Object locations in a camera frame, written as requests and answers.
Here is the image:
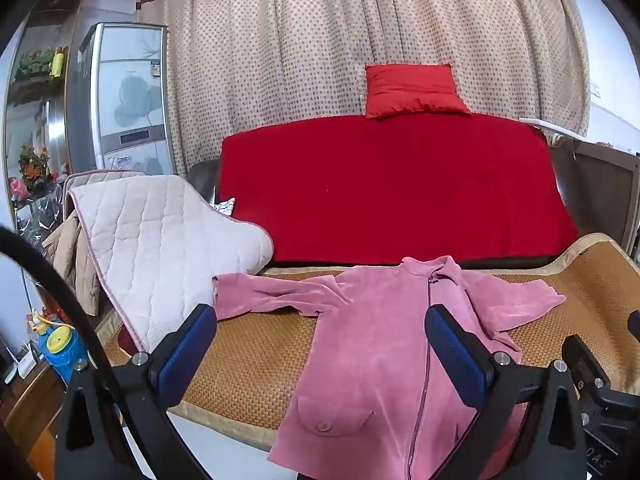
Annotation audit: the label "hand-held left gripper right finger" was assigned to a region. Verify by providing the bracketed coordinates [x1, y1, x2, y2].
[425, 304, 586, 480]

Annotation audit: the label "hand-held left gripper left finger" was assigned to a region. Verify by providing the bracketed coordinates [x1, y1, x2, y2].
[55, 304, 218, 480]

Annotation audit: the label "pink zip jacket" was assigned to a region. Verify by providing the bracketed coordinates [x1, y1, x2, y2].
[212, 255, 568, 480]

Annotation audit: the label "woven straw mat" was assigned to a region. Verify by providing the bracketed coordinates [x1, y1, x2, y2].
[100, 232, 640, 453]

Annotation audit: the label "white quilted pad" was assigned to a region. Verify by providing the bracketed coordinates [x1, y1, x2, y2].
[65, 172, 275, 356]

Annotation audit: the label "blue and yellow toy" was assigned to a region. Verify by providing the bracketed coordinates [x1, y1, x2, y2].
[27, 310, 91, 386]

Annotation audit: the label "beige jacket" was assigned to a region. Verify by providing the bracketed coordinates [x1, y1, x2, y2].
[42, 207, 103, 318]

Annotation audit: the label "small white device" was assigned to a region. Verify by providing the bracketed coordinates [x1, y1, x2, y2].
[15, 345, 36, 378]

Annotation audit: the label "wooden side table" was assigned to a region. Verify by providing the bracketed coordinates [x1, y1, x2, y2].
[0, 355, 68, 480]

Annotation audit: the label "red blanket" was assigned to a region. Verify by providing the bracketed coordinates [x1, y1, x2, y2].
[219, 112, 581, 266]

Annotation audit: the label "clear plastic wrap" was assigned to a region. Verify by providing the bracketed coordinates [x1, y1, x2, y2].
[15, 185, 66, 246]

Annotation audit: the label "white board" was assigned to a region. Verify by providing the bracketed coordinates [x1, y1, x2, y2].
[517, 116, 588, 137]

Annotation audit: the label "orange flowers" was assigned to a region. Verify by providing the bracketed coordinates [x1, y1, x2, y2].
[19, 142, 53, 193]

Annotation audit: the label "red pillow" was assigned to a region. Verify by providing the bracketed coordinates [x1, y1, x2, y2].
[364, 63, 472, 121]

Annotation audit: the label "silver refrigerator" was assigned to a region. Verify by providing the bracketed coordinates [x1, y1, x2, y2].
[65, 22, 176, 176]

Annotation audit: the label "beige dotted curtain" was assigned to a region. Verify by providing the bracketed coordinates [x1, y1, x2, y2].
[135, 0, 591, 181]

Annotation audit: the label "black cable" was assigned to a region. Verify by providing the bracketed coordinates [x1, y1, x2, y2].
[0, 225, 216, 480]

